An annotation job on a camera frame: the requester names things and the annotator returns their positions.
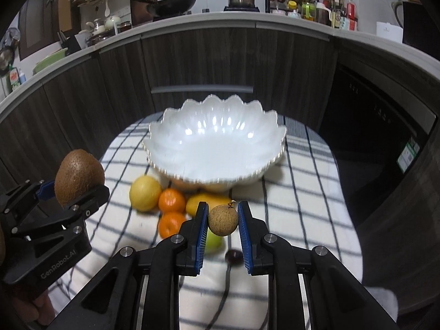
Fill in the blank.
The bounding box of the white scalloped ceramic bowl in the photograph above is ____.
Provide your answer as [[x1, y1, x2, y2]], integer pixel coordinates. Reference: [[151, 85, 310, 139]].
[[142, 95, 287, 193]]

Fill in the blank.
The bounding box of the green lid jar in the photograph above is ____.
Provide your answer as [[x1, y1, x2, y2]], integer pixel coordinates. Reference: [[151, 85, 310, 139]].
[[301, 2, 316, 21]]

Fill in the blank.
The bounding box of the tan longan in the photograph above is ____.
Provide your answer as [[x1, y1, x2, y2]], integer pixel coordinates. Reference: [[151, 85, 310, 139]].
[[208, 202, 239, 237]]

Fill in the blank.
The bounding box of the orange mandarin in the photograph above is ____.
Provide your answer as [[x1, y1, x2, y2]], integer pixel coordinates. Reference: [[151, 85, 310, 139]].
[[158, 212, 186, 239], [158, 188, 186, 213]]

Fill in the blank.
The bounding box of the white electric kettle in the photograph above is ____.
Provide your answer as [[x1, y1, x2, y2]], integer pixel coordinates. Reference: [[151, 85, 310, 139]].
[[389, 0, 406, 28]]

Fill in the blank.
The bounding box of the wooden cutting board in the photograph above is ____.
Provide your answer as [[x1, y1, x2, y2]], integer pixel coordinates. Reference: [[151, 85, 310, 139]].
[[130, 0, 157, 27]]

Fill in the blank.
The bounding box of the brown kiwi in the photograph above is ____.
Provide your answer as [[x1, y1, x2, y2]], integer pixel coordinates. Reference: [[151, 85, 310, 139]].
[[54, 149, 105, 206]]

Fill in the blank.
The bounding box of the yellow mango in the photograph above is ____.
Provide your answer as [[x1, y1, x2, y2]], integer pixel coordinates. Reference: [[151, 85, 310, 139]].
[[186, 192, 231, 217]]

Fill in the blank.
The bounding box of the black microwave oven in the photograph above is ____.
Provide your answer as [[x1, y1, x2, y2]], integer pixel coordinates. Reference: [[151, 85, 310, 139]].
[[403, 2, 439, 50]]

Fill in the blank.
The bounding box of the green apple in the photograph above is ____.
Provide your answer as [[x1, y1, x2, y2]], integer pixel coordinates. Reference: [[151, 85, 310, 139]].
[[204, 229, 223, 255]]

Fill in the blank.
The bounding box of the yellow lemon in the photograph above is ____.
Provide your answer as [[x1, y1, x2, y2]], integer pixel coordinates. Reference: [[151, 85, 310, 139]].
[[129, 175, 162, 212]]

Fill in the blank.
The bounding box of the grey drawer handle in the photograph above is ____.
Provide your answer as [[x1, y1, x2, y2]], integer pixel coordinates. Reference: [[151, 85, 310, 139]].
[[151, 84, 254, 94]]

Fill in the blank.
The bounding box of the person's hand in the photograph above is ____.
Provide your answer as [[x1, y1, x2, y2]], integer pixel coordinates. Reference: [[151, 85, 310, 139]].
[[12, 290, 55, 326]]

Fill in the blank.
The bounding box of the white small container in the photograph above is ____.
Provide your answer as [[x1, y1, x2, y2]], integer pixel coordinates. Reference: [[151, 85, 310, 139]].
[[376, 22, 403, 43]]

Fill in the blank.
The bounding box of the white teapot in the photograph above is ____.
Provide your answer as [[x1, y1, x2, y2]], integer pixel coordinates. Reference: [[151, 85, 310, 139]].
[[104, 15, 121, 31]]

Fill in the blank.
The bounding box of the black wok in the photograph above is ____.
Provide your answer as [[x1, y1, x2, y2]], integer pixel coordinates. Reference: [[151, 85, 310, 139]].
[[137, 0, 196, 18]]

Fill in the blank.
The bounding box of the green energy label sticker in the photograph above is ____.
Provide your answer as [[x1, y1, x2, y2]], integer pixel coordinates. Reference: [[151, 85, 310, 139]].
[[397, 137, 420, 173]]

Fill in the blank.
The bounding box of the checkered white grey cloth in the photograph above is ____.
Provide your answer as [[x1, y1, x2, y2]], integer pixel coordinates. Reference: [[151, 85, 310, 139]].
[[49, 114, 363, 329]]

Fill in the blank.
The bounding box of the dark plum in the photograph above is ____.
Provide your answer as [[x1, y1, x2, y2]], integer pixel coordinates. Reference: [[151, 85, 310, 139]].
[[224, 249, 244, 267]]

